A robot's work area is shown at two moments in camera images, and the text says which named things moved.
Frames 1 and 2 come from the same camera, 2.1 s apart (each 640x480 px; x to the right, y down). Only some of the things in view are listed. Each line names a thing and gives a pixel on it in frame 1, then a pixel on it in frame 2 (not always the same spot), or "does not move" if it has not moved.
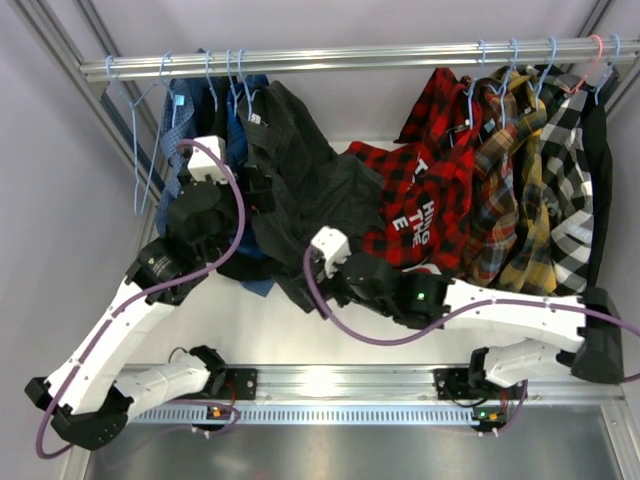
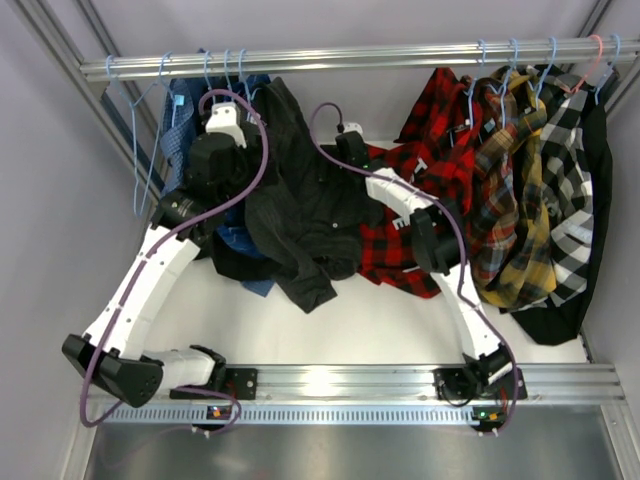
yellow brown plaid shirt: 508,243 does not move
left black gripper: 255,182 → 251,133
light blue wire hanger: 248,95 does not move
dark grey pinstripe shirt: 314,186 does not move
